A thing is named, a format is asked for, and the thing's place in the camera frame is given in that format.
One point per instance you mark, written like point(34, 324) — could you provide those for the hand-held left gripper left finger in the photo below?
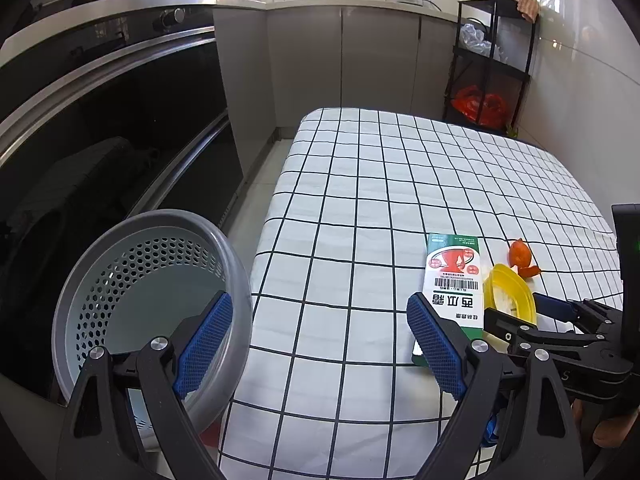
point(205, 345)

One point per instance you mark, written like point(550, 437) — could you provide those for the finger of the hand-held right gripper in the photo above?
point(520, 332)
point(555, 307)

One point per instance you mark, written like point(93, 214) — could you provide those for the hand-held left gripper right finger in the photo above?
point(435, 345)

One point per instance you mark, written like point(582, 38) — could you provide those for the green and white carton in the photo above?
point(450, 270)

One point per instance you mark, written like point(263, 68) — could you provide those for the grey perforated plastic basket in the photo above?
point(150, 270)

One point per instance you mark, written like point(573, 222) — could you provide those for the person's right hand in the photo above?
point(612, 432)

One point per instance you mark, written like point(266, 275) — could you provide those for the orange peel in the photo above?
point(520, 255)

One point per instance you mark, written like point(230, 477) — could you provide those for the black checked white tablecloth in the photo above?
point(375, 185)

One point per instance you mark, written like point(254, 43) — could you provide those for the red plastic bag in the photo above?
point(480, 105)

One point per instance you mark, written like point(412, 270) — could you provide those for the black metal rack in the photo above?
point(525, 75)

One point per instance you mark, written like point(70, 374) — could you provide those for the black built-in oven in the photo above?
point(100, 110)

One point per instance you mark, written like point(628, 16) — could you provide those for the clear plastic bag on rack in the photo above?
point(475, 40)

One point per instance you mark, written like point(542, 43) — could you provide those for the brown cloth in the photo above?
point(528, 6)

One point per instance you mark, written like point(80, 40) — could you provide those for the grey kitchen cabinet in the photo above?
point(350, 60)

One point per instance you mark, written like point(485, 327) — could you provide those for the black oven knob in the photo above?
point(167, 19)

